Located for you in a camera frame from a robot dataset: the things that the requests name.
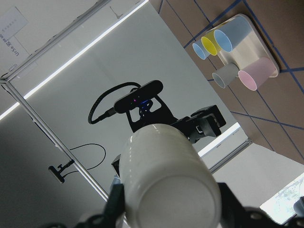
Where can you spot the white plastic cup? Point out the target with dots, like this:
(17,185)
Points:
(166,184)

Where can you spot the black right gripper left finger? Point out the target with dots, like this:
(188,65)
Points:
(113,213)

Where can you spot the yellow plastic cup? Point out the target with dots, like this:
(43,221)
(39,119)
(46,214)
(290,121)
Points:
(210,44)

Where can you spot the cream plastic tray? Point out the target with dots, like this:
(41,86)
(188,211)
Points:
(249,50)

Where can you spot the black side camera on frame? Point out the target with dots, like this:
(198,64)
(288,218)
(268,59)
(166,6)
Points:
(57,171)

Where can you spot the blue plastic cup far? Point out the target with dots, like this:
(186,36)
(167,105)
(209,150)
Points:
(200,50)

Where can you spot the blue plastic cup near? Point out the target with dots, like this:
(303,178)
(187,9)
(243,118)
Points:
(229,35)

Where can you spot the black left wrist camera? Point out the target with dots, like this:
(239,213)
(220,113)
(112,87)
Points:
(138,96)

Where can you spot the blue plastic cup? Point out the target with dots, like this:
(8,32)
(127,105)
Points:
(229,35)
(200,50)

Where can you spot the grey plastic cup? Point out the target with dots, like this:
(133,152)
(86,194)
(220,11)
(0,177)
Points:
(225,75)

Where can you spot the pink plastic cup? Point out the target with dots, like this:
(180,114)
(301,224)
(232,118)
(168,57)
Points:
(255,74)

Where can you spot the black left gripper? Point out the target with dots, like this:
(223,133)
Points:
(207,120)

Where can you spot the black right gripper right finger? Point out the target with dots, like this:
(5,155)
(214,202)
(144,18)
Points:
(233,214)

